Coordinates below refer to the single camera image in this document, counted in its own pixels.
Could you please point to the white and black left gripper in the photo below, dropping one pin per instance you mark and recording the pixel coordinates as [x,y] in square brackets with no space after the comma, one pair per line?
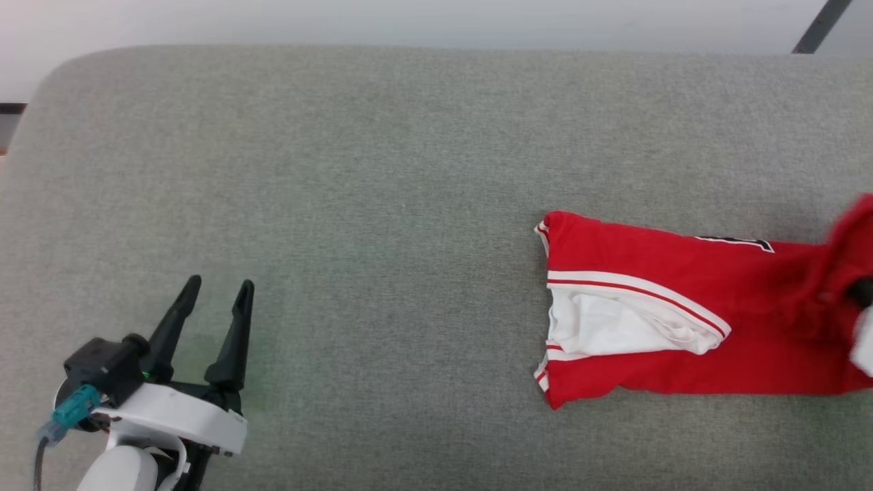
[191,419]

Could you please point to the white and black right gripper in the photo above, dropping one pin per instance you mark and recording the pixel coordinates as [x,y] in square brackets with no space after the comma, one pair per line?
[865,348]

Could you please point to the red and white jersey garment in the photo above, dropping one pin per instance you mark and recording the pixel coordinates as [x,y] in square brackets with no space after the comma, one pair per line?
[750,341]

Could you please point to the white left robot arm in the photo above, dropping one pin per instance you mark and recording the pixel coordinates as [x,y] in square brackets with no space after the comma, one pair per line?
[119,472]

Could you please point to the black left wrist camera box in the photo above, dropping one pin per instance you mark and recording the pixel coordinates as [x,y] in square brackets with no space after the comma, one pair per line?
[102,365]

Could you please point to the dark grey wall strip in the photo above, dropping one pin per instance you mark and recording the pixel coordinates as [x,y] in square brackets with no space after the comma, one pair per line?
[822,27]

